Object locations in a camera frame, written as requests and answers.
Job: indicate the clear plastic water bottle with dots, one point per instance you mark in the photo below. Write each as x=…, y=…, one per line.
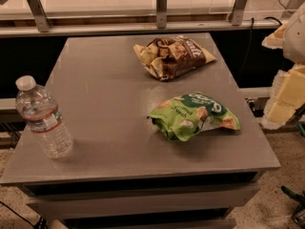
x=41, y=112

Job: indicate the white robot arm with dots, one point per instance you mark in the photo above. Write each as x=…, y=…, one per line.
x=294, y=38

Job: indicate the green rice chip bag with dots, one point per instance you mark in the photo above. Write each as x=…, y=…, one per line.
x=187, y=115

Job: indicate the middle metal bracket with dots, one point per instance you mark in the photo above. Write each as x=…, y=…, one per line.
x=161, y=14

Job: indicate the metal bracket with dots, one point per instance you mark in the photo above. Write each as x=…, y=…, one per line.
x=236, y=16
x=161, y=14
x=37, y=8

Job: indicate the right metal bracket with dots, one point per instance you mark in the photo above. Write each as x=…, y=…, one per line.
x=236, y=16

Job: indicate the left metal bracket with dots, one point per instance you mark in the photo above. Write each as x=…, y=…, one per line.
x=37, y=8

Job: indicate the metal rail shelf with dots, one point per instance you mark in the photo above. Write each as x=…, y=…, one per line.
x=85, y=23

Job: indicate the green tool on floor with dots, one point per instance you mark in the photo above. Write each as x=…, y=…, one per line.
x=298, y=215

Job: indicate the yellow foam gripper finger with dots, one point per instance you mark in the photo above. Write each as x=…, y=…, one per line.
x=275, y=40
x=287, y=95

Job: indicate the grey table drawer unit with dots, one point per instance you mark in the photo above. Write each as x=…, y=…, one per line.
x=122, y=171

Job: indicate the brown chip bag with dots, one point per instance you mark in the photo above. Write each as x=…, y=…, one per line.
x=169, y=57

